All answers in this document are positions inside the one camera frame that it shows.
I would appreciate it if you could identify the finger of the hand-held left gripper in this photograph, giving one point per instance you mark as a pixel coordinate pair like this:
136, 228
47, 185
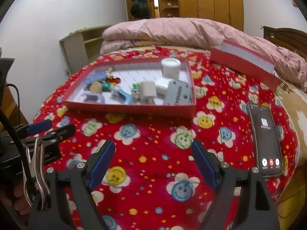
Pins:
63, 131
39, 125

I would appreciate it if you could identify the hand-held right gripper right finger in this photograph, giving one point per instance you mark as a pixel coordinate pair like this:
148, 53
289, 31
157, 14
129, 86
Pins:
205, 163

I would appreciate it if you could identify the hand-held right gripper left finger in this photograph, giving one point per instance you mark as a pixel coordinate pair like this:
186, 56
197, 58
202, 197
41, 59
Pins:
100, 165

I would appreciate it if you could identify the lilac plastic clip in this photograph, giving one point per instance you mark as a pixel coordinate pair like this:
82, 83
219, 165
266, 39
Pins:
91, 97

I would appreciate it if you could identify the round wooden disc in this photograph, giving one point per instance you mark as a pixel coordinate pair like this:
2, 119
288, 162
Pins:
96, 87

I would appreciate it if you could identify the red cardboard box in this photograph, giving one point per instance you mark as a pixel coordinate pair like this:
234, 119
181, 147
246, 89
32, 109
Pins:
132, 111

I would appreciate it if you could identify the blue grey plastic hook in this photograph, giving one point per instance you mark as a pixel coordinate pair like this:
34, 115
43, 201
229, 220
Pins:
122, 96

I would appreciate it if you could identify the small red toy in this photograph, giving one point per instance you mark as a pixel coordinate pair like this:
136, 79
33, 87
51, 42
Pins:
114, 79

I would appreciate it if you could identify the grey perforated plastic block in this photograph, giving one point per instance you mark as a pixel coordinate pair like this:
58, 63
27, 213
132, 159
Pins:
179, 92

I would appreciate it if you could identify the thin wooden stick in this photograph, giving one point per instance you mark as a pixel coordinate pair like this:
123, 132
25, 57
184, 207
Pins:
109, 70

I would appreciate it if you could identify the white charger plug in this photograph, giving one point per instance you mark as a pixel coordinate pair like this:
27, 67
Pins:
148, 89

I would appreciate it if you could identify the white pill bottle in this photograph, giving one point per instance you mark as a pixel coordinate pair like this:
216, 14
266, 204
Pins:
170, 69

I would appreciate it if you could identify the person's left hand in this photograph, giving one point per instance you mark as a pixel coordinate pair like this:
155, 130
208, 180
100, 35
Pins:
20, 202

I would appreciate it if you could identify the silver metal spring clip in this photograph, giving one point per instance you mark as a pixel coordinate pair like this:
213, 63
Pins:
39, 172

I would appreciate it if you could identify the wooden side cabinet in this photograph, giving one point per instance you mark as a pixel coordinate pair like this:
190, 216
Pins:
10, 110

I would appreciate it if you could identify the red printed blanket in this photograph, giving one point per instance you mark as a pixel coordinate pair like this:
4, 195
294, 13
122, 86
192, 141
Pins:
148, 129

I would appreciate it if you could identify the black smartphone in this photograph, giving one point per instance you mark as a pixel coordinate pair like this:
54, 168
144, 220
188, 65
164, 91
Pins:
263, 134

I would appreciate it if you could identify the beige shelf unit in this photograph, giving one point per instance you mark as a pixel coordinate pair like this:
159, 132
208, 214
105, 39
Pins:
72, 50

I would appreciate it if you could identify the pink printed pillow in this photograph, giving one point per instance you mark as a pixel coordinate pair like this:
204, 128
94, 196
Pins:
112, 46

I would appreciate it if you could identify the beige printed bedsheet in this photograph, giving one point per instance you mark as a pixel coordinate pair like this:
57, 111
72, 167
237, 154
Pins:
292, 105

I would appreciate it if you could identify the red box lid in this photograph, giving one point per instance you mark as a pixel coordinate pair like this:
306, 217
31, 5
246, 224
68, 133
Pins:
239, 62

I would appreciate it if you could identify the pink quilt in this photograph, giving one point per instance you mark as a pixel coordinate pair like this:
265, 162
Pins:
179, 31

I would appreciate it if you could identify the dark hanging jacket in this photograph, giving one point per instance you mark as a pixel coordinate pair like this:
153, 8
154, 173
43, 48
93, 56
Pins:
139, 6

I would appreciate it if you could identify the dark wooden headboard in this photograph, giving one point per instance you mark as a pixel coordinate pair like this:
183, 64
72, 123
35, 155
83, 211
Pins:
287, 38

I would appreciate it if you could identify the wooden wardrobe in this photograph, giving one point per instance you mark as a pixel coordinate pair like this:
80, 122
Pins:
211, 0

